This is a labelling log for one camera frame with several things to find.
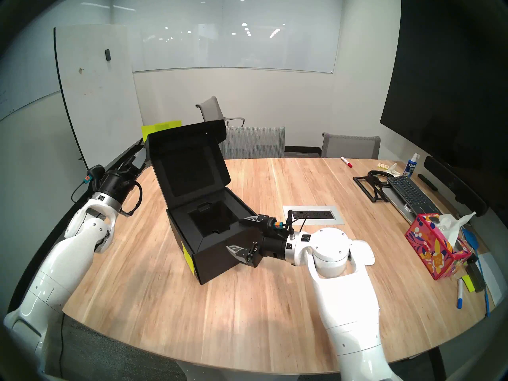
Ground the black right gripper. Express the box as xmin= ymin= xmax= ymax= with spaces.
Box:
xmin=225 ymin=214 xmax=288 ymax=267

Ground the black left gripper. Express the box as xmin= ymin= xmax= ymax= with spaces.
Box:
xmin=99 ymin=145 xmax=149 ymax=204

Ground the black cardboard box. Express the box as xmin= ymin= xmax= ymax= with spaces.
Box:
xmin=145 ymin=119 xmax=274 ymax=285

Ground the white computer mouse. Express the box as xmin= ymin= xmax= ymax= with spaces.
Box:
xmin=349 ymin=241 xmax=376 ymax=266

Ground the red floral tissue box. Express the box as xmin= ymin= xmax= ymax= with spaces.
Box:
xmin=404 ymin=214 xmax=473 ymax=281

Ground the neon yellow sticky note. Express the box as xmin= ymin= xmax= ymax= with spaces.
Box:
xmin=142 ymin=120 xmax=182 ymax=142

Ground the large neon yellow sticky sheet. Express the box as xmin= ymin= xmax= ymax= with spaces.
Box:
xmin=182 ymin=243 xmax=197 ymax=274

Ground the mobile whiteboard on stand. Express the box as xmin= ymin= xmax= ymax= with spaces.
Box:
xmin=53 ymin=25 xmax=151 ymax=178

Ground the silver table power outlet panel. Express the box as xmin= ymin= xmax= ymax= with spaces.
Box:
xmin=283 ymin=205 xmax=344 ymax=225

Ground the grey office chair with armrests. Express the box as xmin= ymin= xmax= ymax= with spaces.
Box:
xmin=195 ymin=96 xmax=246 ymax=127

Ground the grey mesh office chair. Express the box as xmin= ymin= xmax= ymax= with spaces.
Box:
xmin=321 ymin=132 xmax=381 ymax=160
xmin=218 ymin=125 xmax=286 ymax=160

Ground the black folding laptop stand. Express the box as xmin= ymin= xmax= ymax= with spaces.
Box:
xmin=352 ymin=174 xmax=391 ymax=203

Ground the black keyboard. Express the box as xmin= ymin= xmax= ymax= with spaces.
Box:
xmin=386 ymin=175 xmax=441 ymax=217

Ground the whiteboard cleaner spray bottle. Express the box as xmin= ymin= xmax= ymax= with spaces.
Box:
xmin=402 ymin=153 xmax=420 ymax=178

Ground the white tissue sheet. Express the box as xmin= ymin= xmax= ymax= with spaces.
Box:
xmin=436 ymin=212 xmax=477 ymax=246

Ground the black video conference bar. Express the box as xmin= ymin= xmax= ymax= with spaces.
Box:
xmin=423 ymin=156 xmax=489 ymax=217

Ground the black felt board eraser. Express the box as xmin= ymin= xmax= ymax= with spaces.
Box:
xmin=465 ymin=261 xmax=487 ymax=292

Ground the white paper sheet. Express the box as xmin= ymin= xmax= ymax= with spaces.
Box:
xmin=478 ymin=253 xmax=506 ymax=305

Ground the black braided left cable sleeve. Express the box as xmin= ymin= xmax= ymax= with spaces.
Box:
xmin=119 ymin=181 xmax=142 ymax=217

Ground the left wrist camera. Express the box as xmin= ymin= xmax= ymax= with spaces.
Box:
xmin=84 ymin=165 xmax=106 ymax=186

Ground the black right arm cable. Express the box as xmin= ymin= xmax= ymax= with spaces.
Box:
xmin=286 ymin=210 xmax=310 ymax=236

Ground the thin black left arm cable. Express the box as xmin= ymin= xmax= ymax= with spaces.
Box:
xmin=71 ymin=182 xmax=90 ymax=204

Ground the large wall glass whiteboard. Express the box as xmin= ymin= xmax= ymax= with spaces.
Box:
xmin=111 ymin=0 xmax=344 ymax=74

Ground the large black wall screen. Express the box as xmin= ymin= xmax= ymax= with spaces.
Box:
xmin=379 ymin=0 xmax=508 ymax=194

